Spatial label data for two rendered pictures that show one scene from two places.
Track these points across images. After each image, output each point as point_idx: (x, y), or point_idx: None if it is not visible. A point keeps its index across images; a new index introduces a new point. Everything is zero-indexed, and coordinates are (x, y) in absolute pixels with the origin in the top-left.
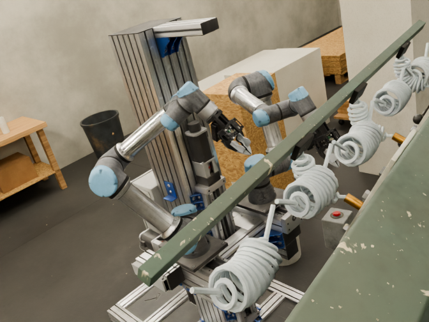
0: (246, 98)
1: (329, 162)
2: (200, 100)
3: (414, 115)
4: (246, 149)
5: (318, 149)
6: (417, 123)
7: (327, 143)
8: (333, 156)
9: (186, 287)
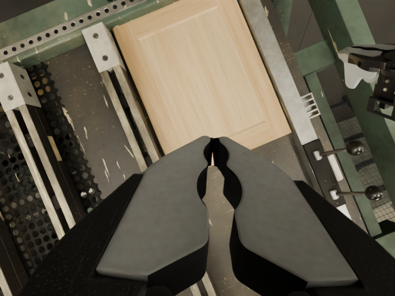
0: None
1: (345, 55)
2: None
3: (378, 198)
4: (218, 159)
5: (377, 68)
6: (364, 192)
7: (385, 94)
8: (352, 77)
9: None
